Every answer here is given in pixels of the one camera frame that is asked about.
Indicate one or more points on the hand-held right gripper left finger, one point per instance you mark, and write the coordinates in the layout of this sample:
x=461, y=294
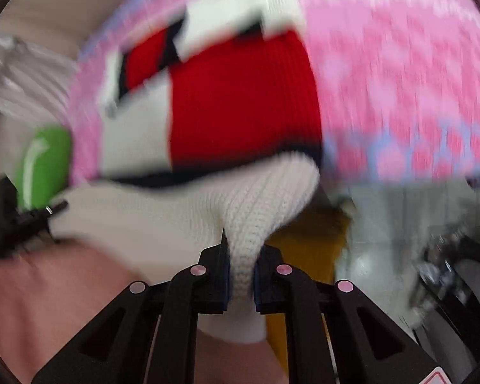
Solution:
x=224, y=284

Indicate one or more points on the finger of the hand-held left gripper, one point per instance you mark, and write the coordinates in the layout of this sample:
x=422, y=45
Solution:
x=22, y=222

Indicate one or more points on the pink patterned blanket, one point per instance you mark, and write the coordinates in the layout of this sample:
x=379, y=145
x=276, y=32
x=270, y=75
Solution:
x=392, y=68

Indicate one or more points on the grey striped cloth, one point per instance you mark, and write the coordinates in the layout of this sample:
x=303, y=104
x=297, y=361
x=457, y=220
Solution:
x=20, y=76

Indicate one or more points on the dark metal object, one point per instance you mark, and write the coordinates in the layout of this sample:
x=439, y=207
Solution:
x=456, y=272

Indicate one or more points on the red and white knit sweater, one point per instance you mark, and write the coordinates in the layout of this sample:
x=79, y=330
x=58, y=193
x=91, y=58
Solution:
x=240, y=120

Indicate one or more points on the salmon pink sheet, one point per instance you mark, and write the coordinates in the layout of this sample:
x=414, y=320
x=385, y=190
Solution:
x=56, y=300

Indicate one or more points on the yellow cloth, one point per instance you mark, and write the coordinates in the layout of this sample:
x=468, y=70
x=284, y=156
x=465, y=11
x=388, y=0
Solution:
x=304, y=248

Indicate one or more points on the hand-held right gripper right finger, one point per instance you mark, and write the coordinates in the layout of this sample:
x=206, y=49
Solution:
x=257, y=288

